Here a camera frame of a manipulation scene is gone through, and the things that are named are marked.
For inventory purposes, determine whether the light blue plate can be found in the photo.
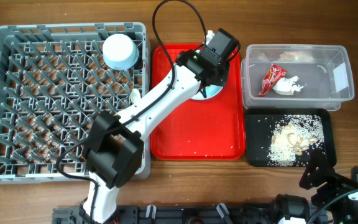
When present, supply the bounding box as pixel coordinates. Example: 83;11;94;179
191;85;223;100

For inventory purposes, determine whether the red strawberry snack wrapper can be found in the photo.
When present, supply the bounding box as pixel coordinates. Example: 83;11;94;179
258;64;287;97

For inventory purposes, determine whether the white tissue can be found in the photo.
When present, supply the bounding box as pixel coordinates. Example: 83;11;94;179
273;76;304;96

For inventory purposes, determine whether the white plastic spoon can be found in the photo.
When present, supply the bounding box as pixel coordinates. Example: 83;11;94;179
130;88;142;104

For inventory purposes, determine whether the light blue bowl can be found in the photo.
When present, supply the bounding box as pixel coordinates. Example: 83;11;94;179
102;34;139;70

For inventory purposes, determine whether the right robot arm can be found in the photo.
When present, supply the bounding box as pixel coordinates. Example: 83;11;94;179
268;151;358;223

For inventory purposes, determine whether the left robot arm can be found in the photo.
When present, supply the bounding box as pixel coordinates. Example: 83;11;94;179
81;29;241;223

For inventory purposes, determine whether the grey dishwasher rack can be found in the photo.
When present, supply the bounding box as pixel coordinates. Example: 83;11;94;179
0;22;150;184

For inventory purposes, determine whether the spilled rice pile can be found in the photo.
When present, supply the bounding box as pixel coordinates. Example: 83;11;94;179
267;114;324;167

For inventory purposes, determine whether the black tray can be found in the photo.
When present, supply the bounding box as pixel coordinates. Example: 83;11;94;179
245;108;337;167

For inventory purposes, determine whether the red plastic tray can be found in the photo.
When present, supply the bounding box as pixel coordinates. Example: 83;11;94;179
150;56;246;161

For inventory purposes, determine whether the clear plastic bin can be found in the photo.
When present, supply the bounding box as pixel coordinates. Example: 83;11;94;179
241;44;355;111

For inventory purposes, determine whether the left black cable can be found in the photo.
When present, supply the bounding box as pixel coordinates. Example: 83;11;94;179
55;0;208;224

